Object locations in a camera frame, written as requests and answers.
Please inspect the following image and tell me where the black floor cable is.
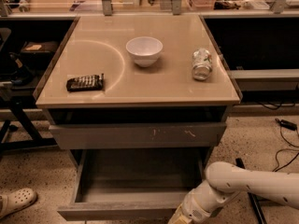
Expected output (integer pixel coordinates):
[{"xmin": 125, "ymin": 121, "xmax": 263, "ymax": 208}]
[{"xmin": 272, "ymin": 126, "xmax": 299, "ymax": 173}]

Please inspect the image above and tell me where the black table leg frame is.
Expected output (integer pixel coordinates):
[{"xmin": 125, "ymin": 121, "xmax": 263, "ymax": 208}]
[{"xmin": 0, "ymin": 91, "xmax": 56, "ymax": 152}]

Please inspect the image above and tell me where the black floor bar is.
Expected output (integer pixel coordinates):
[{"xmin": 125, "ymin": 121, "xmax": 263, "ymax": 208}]
[{"xmin": 235, "ymin": 158, "xmax": 267, "ymax": 224}]

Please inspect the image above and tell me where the crushed silver can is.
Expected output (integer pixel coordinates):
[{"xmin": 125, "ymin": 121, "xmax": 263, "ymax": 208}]
[{"xmin": 192, "ymin": 48, "xmax": 213, "ymax": 80}]

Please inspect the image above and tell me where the white bowl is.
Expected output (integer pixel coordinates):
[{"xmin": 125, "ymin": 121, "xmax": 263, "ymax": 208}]
[{"xmin": 126, "ymin": 36, "xmax": 164, "ymax": 67}]

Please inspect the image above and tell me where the black calculator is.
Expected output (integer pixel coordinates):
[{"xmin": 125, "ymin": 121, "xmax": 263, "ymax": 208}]
[{"xmin": 66, "ymin": 74, "xmax": 104, "ymax": 92}]

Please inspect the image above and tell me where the grey drawer cabinet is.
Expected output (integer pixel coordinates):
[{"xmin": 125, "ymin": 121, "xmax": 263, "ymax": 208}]
[{"xmin": 33, "ymin": 13, "xmax": 243, "ymax": 222}]

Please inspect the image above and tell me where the black power adapter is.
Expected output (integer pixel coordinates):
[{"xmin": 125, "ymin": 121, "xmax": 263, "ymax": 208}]
[{"xmin": 276, "ymin": 119, "xmax": 297, "ymax": 131}]

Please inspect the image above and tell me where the white clog shoe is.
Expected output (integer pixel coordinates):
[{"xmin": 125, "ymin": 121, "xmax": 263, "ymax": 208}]
[{"xmin": 0, "ymin": 188, "xmax": 37, "ymax": 218}]

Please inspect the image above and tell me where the grey drawer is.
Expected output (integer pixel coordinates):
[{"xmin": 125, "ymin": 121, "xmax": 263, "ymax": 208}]
[
  {"xmin": 48, "ymin": 108, "xmax": 228, "ymax": 151},
  {"xmin": 58, "ymin": 148, "xmax": 202, "ymax": 221}
]

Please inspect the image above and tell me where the grey top drawer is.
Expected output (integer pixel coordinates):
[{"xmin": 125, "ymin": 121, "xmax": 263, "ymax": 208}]
[{"xmin": 48, "ymin": 108, "xmax": 228, "ymax": 151}]

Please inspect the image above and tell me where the dark box on shelf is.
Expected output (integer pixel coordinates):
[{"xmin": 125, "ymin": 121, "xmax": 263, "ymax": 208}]
[{"xmin": 20, "ymin": 41, "xmax": 59, "ymax": 59}]

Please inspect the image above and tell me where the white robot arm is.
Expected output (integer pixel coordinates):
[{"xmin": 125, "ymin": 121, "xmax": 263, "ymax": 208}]
[{"xmin": 167, "ymin": 161, "xmax": 299, "ymax": 224}]

